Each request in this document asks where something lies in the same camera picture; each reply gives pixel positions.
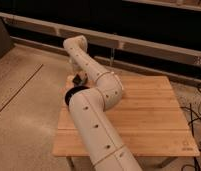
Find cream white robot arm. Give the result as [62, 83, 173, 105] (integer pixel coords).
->
[63, 36, 142, 171]

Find dark blue ceramic bowl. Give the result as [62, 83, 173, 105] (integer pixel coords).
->
[64, 86, 89, 106]

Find wooden table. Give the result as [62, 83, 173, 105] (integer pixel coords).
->
[51, 74, 201, 171]

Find dark cabinet at left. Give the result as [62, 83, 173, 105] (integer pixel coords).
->
[0, 18, 14, 59]

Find grey metal rail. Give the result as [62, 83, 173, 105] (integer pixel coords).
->
[0, 12, 201, 66]

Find black floor cables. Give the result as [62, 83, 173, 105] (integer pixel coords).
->
[180, 81, 201, 171]

